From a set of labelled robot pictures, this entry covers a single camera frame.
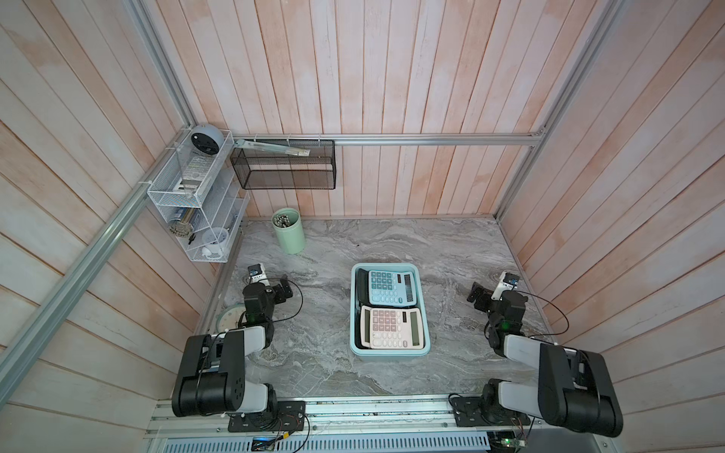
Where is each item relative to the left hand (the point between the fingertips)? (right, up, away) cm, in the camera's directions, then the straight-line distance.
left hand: (274, 280), depth 93 cm
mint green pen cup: (+3, +14, +14) cm, 20 cm away
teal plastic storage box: (+28, -3, -11) cm, 31 cm away
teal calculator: (+39, -1, -8) cm, 39 cm away
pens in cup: (+2, +20, +3) cm, 21 cm away
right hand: (+71, -1, -1) cm, 71 cm away
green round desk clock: (-14, -11, -3) cm, 18 cm away
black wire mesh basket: (-10, +41, +13) cm, 44 cm away
